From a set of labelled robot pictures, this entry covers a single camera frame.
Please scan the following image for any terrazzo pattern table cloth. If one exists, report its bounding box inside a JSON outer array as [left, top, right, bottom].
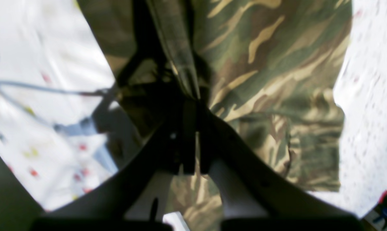
[[0, 0, 387, 217]]

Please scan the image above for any camouflage T-shirt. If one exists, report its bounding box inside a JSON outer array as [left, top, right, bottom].
[[78, 0, 352, 231]]

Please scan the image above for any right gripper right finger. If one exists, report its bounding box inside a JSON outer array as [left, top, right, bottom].
[[198, 106, 364, 231]]

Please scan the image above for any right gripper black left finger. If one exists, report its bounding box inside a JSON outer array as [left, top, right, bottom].
[[31, 99, 197, 231]]

